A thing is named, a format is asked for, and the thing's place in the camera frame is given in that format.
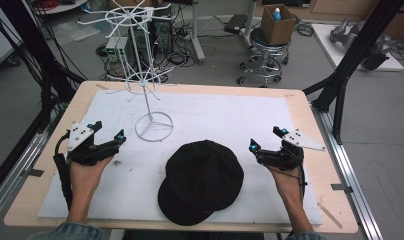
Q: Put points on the thin wooden stick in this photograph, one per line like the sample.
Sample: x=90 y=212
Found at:
x=330 y=216

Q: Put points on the person's left hand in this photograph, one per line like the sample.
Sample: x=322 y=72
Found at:
x=86 y=180

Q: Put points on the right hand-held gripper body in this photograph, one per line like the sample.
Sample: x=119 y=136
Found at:
x=286 y=156

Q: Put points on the blue and white bottle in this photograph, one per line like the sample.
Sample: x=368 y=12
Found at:
x=276 y=14

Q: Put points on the small grey electronic box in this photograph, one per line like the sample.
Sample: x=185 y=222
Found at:
x=117 y=48

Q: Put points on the black flat device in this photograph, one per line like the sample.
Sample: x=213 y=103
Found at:
x=236 y=23

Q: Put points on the chrome rolling stool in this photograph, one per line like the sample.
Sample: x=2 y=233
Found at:
x=265 y=56

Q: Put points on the white foam mat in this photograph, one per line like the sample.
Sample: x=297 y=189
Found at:
x=206 y=116

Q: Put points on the white floor board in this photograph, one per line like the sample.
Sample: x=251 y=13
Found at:
x=328 y=46

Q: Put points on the aluminium rail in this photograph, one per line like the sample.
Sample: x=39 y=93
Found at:
x=10 y=176
x=353 y=186

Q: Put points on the grey tape strip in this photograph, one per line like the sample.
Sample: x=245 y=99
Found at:
x=341 y=188
x=32 y=172

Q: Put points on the grey metal desk leg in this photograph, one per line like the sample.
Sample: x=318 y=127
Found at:
x=197 y=33

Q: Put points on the black computer tower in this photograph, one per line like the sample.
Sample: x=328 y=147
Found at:
x=162 y=35

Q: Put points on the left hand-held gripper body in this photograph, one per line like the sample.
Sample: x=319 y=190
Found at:
x=86 y=151

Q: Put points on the brown cardboard box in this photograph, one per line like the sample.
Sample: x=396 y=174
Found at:
x=278 y=28

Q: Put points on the person's right hand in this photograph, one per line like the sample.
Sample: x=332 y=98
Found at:
x=290 y=183

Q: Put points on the black cap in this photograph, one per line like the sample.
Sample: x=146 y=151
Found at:
x=201 y=180

